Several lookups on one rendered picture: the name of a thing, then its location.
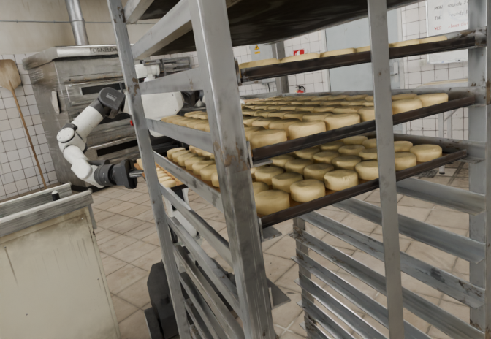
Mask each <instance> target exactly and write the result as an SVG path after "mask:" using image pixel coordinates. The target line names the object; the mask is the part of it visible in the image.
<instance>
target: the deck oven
mask: <svg viewBox="0 0 491 339"><path fill-rule="evenodd" d="M21 60H22V63H23V68H24V70H28V75H29V78H30V81H31V86H32V89H33V92H34V97H35V99H36V103H37V107H38V111H39V115H40V118H41V122H42V126H43V129H44V132H45V137H46V140H47V144H48V147H49V151H50V155H51V159H52V161H53V166H54V169H55V172H56V177H57V180H58V182H61V183H62V184H63V185H64V184H66V183H68V181H69V182H71V184H72V185H71V190H73V191H79V192H84V191H88V189H89V188H91V189H92V192H93V193H94V192H97V191H100V190H102V189H105V188H108V187H111V186H104V187H103V188H98V187H96V186H94V185H92V184H90V183H88V182H86V181H84V180H81V179H79V177H78V176H76V174H75V173H74V172H73V171H72V170H71V167H72V164H71V163H69V162H68V161H67V160H66V159H65V157H64V155H63V153H62V152H61V149H60V148H59V144H58V143H59V141H58V140H57V135H58V131H59V130H60V129H61V128H62V127H63V126H64V125H65V124H66V123H71V122H73V120H74V119H76V117H77V116H78V115H79V114H81V112H82V111H84V109H85V108H87V107H88V106H89V105H90V104H91V103H92V102H93V101H94V100H95V99H96V98H97V97H98V96H99V92H100V91H101V90H102V89H103V88H106V87H110V88H114V89H115V90H117V91H119V92H121V88H120V84H119V82H121V83H122V86H123V92H124V93H125V92H126V86H125V82H124V78H123V72H122V68H121V62H120V59H119V55H118V49H117V45H116V44H113V45H69V46H54V47H51V48H49V49H47V50H43V51H42V52H39V53H36V54H34V55H32V56H29V57H27V58H24V59H21ZM54 85H56V89H55V90H54V88H55V86H54ZM52 91H56V93H57V99H58V105H59V109H60V113H59V114H58V113H56V111H55V110H54V107H53V105H52V100H53V96H52V94H51V93H52ZM130 120H131V118H130V116H129V115H126V113H123V112H121V109H120V110H119V112H118V114H117V115H116V116H115V117H114V118H108V117H107V116H105V118H104V119H103V120H102V121H101V122H100V123H99V124H98V125H97V126H96V127H95V128H94V129H93V130H92V131H91V132H90V133H89V135H88V136H87V137H86V138H87V140H86V145H87V146H88V150H87V151H86V153H85V154H84V155H85V156H86V157H87V158H88V160H89V161H96V160H107V159H108V160H109V161H110V164H119V163H121V161H122V160H124V159H131V160H132V161H134V160H137V159H141V156H140V150H139V147H138V143H137V137H136V133H135V130H134V125H133V126H131V124H130Z"/></svg>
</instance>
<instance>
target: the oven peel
mask: <svg viewBox="0 0 491 339"><path fill-rule="evenodd" d="M20 84H21V79H20V75H19V73H18V70H17V67H16V65H15V62H14V61H13V60H12V59H0V86H1V87H3V88H6V89H8V90H10V91H11V92H12V95H13V96H14V99H15V103H16V105H17V107H18V111H19V113H20V117H21V119H22V122H23V125H24V128H25V130H26V134H27V136H28V140H29V142H30V145H31V149H32V151H33V154H34V158H35V160H36V163H37V166H38V169H39V173H40V175H41V178H42V182H43V184H44V187H45V190H46V189H47V186H46V183H45V179H44V176H43V174H42V170H41V167H40V165H39V161H38V158H37V155H36V152H35V150H34V146H33V143H32V141H31V138H30V135H29V132H28V129H27V126H26V122H25V120H24V118H23V114H22V112H21V109H20V106H19V104H18V100H17V97H16V95H15V89H16V88H17V87H18V86H19V85H20Z"/></svg>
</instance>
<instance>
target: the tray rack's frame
mask: <svg viewBox="0 0 491 339"><path fill-rule="evenodd" d="M188 2H189V10H190V14H191V22H192V27H193V32H194V40H195V45H196V49H197V58H198V62H199V70H200V74H201V79H202V87H203V92H204V97H205V104H206V109H207V114H208V122H209V127H210V135H211V140H212V144H213V152H214V156H215V161H216V169H217V174H218V182H219V187H220V192H221V199H222V204H223V209H224V217H225V222H226V226H227V234H228V239H229V247H230V251H231V256H232V264H233V269H234V274H235V282H236V287H237V294H238V299H239V303H240V312H241V316H242V321H243V329H244V333H245V339H275V332H274V327H273V318H272V312H271V307H270V298H269V292H268V287H267V278H266V272H265V267H264V258H263V253H262V243H261V238H260V233H259V223H258V218H257V213H256V203H255V198H254V189H253V183H252V178H251V169H250V164H249V158H248V149H247V144H246V134H245V129H244V124H243V114H242V109H241V104H240V95H239V89H238V84H237V75H236V69H235V60H234V55H233V49H232V40H231V35H230V30H229V20H228V15H227V6H226V0H188ZM368 22H369V34H370V56H371V67H372V79H373V101H374V113H375V124H376V146H377V157H378V179H379V191H380V202H381V224H382V235H383V247H384V269H385V281H386V292H387V314H388V325H389V339H405V338H404V323H403V297H402V283H401V269H400V243H399V229H398V215H397V189H396V175H395V149H394V134H393V121H392V95H391V80H390V67H389V40H388V27H387V0H368ZM482 26H487V46H486V47H478V48H472V49H468V86H486V87H487V105H485V106H482V107H477V108H468V140H473V141H480V142H487V158H486V160H485V161H481V162H479V163H477V164H472V163H468V179H469V191H475V192H478V193H481V194H486V211H485V212H483V213H480V214H478V215H477V216H473V215H471V214H469V238H472V239H474V240H478V241H480V242H483V243H486V259H485V260H483V261H482V262H480V263H478V264H473V263H471V262H469V282H471V283H473V284H475V285H477V286H480V287H482V288H483V289H486V304H485V305H483V306H481V307H480V308H479V309H477V310H474V309H473V308H470V324H472V325H473V326H475V327H477V328H478V329H480V330H482V331H484V332H485V339H491V0H468V29H470V28H477V27H482Z"/></svg>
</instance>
